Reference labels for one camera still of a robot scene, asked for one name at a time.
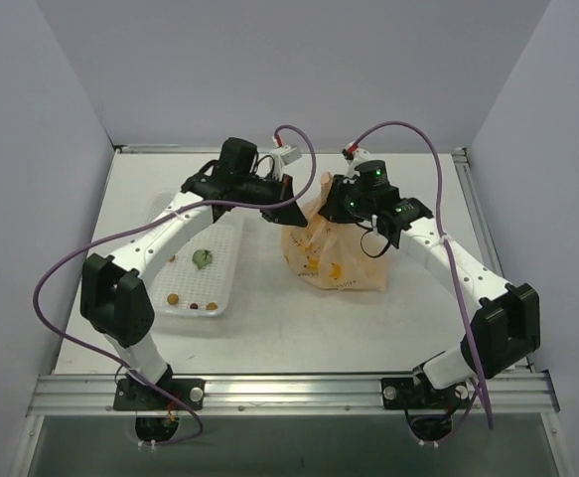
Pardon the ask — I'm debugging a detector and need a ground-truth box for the orange plastic bag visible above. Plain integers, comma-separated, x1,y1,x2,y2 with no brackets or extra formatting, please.
281,173,390,291

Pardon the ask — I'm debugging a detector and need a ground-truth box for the white plastic basket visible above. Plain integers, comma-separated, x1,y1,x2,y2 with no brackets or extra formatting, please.
143,214,243,318

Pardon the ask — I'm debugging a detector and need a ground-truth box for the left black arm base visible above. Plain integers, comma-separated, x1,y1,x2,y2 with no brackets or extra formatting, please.
112,378,206,411

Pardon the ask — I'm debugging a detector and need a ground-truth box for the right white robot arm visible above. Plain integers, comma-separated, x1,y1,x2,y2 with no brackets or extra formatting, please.
319,160,540,406

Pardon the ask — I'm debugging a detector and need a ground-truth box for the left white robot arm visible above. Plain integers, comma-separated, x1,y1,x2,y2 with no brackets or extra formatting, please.
79,137,308,408

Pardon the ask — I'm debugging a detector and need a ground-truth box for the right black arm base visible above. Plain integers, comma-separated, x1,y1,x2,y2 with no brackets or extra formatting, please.
379,376,470,412

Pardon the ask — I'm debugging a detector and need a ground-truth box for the green fake leaf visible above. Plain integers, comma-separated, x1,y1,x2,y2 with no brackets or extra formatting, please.
192,248,214,270

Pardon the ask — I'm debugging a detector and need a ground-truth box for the small tan nut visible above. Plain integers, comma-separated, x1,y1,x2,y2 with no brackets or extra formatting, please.
167,293,179,306

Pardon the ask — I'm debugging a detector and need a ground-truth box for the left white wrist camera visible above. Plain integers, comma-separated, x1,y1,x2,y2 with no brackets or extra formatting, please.
269,145,302,180

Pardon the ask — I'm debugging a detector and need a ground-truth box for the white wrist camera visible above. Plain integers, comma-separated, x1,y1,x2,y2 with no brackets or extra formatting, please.
269,145,302,180
342,146,372,178

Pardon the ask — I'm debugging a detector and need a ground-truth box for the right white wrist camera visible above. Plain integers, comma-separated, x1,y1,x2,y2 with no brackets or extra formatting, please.
342,146,372,178

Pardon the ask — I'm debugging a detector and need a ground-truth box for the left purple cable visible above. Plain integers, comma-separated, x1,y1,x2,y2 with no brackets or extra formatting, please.
33,124,317,443

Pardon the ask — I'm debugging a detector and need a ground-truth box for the purple cable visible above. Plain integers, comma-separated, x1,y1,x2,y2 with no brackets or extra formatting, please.
344,120,495,429
33,124,317,443

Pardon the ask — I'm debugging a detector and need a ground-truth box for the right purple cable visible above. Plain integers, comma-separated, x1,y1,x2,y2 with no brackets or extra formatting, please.
344,120,495,429

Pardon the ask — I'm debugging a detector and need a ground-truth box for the aluminium front rail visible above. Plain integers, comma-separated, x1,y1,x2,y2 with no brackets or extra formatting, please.
26,371,561,417

